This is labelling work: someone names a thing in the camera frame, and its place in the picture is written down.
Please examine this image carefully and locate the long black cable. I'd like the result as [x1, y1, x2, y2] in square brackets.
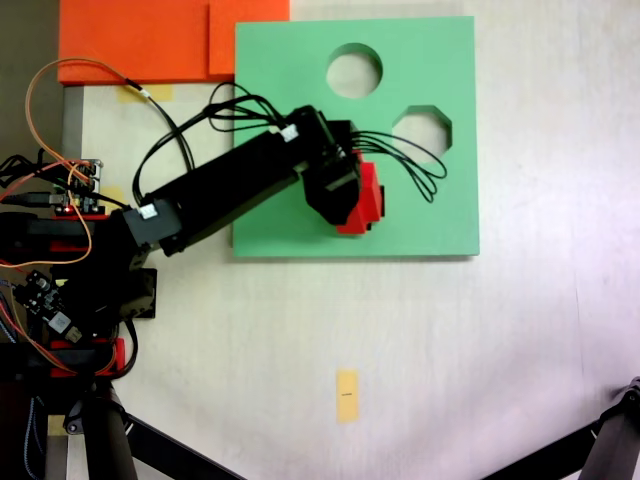
[123, 77, 197, 176]

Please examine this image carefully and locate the thick black tripod leg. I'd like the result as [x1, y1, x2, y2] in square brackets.
[63, 382, 140, 480]
[581, 376, 640, 480]

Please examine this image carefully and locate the braided black-white cable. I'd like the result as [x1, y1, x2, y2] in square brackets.
[23, 396, 47, 480]

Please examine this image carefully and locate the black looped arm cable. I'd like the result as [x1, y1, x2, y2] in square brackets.
[131, 81, 292, 202]

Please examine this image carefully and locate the long orange wire loop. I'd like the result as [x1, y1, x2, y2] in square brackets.
[24, 57, 132, 169]

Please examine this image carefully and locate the green controller circuit board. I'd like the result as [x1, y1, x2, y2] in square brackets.
[51, 158, 105, 215]

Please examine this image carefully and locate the yellow tape with black mark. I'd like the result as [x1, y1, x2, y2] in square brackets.
[335, 369, 361, 424]

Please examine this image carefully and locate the green shape-hole board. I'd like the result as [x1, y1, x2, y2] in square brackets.
[231, 15, 481, 261]

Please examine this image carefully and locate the red cross columnar block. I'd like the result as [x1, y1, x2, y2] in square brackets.
[335, 162, 386, 236]

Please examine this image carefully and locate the black looped gripper cable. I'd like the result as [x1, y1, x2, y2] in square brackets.
[349, 129, 448, 204]

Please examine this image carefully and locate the large orange block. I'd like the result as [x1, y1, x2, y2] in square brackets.
[57, 0, 211, 85]

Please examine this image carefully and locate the black USB plug cable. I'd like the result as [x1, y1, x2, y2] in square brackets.
[0, 191, 64, 207]

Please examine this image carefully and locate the red base mount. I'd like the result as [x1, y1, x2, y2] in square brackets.
[47, 213, 126, 377]

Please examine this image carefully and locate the black circuit board with inductor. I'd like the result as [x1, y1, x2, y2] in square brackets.
[13, 269, 86, 344]

